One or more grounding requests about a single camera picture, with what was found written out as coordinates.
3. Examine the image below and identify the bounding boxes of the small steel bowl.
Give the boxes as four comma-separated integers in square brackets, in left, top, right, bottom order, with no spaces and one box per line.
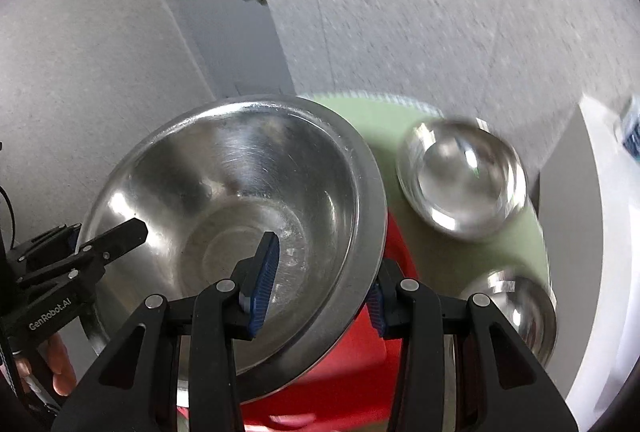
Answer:
[460,267,558,367]
[395,118,528,241]

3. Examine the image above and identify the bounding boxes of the large steel mixing bowl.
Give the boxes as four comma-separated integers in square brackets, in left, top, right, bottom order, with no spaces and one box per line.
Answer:
[79,96,387,402]

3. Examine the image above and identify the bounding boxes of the left hand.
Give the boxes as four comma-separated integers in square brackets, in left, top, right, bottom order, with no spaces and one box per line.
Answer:
[14,334,77,396]

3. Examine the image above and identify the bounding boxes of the green round table mat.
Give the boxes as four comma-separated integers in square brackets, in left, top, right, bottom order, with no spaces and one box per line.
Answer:
[304,91,550,297]

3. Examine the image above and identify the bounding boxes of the red square plastic bowl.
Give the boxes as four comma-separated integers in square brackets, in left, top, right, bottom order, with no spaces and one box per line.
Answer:
[176,211,419,432]

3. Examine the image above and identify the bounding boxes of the blue white tissue pack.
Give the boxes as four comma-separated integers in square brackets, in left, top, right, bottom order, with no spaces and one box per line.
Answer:
[620,94,640,161]

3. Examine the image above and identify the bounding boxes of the grey door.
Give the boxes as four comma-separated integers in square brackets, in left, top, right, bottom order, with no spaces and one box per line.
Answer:
[166,0,295,98]

